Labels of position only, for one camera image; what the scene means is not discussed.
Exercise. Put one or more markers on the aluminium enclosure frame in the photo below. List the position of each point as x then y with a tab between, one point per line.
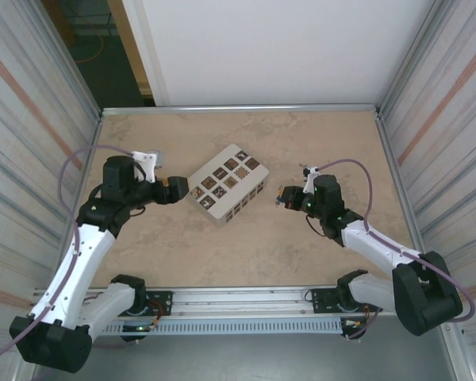
238	108

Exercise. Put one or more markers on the plain dark brown tile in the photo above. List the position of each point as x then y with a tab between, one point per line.
252	162

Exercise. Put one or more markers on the white deer picture tile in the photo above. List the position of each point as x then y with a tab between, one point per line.
207	203

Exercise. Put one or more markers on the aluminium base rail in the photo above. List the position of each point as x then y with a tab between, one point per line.
242	301

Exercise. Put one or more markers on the small white figure tile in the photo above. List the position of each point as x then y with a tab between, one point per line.
241	155

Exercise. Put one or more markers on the tulips and butterflies tile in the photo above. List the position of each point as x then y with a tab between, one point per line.
219	191

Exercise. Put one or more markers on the dark brown patterned tile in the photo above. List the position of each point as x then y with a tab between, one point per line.
231	163

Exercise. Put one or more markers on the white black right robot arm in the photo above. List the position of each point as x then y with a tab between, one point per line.
381	242

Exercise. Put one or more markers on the black mounting plate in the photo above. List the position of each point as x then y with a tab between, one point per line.
325	301
160	303

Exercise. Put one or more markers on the white flower picture tile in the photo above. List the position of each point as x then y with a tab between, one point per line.
198	193

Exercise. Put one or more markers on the brown Miraitowa text tile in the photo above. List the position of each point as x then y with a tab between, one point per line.
219	173

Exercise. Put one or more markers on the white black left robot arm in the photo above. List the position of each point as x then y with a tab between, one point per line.
83	254

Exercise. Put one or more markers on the leopard picture tile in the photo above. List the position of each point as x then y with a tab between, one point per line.
208	182

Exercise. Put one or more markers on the beige wooden door frame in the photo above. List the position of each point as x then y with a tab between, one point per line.
131	47

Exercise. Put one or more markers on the white box with picture tiles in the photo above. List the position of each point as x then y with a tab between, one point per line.
258	174

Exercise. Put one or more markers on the gourd picture tile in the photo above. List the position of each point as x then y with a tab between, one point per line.
230	182

